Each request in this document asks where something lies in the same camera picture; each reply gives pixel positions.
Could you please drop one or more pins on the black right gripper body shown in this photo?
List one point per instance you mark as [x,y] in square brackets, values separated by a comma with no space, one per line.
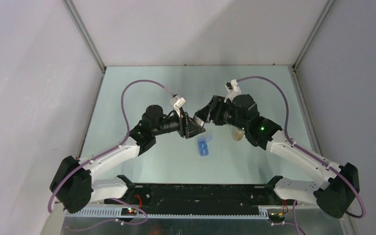
[225,113]

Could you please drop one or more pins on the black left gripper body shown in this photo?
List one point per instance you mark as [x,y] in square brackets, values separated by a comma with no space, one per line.
[182,129]

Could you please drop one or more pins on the clear amber pill bottle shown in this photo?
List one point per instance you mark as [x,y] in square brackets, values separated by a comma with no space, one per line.
[237,134]

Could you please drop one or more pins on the blue pill organizer box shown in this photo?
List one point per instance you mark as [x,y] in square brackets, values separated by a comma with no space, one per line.
[202,144]

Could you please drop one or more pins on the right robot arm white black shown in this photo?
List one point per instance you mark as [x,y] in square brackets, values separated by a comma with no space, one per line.
[333,187]

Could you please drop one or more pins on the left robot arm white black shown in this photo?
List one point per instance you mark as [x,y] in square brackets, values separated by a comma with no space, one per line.
[76,183]

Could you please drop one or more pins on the left controller board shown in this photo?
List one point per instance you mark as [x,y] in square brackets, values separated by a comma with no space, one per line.
[129,212]

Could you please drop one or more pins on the controller board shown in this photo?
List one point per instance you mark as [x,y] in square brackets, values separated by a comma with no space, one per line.
[129,212]
[277,217]

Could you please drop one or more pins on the right controller board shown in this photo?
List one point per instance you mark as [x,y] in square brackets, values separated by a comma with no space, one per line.
[277,217]

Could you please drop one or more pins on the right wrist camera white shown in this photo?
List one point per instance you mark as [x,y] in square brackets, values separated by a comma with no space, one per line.
[233,90]

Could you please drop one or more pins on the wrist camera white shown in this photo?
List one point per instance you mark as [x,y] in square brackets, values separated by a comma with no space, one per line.
[233,90]
[177,103]

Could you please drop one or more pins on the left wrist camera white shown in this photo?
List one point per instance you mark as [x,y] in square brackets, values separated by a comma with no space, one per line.
[177,103]

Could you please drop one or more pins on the right aluminium frame post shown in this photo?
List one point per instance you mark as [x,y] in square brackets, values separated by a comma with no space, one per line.
[313,33]

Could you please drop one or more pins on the aluminium frame post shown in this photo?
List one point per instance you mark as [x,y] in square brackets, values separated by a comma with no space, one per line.
[313,33]
[80,25]

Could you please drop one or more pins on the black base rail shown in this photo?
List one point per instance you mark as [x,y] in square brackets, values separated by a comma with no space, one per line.
[203,199]

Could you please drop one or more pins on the grey slotted cable duct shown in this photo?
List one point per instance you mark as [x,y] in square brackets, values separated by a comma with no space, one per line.
[115,212]

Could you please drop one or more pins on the left aluminium frame post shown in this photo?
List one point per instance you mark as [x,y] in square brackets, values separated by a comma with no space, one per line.
[80,25]

